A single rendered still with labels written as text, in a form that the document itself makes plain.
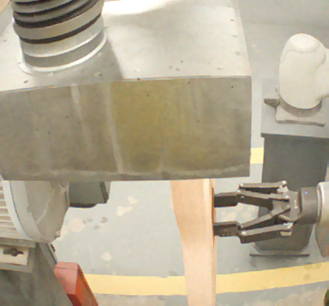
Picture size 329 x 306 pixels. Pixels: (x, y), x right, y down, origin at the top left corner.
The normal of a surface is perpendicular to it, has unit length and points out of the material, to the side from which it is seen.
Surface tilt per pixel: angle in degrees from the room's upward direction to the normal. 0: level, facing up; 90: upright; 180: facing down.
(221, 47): 0
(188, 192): 72
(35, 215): 86
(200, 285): 67
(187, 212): 88
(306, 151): 90
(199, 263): 57
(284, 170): 90
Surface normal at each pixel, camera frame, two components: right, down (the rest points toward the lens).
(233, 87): -0.04, 0.70
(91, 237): -0.08, -0.71
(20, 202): -0.07, 0.42
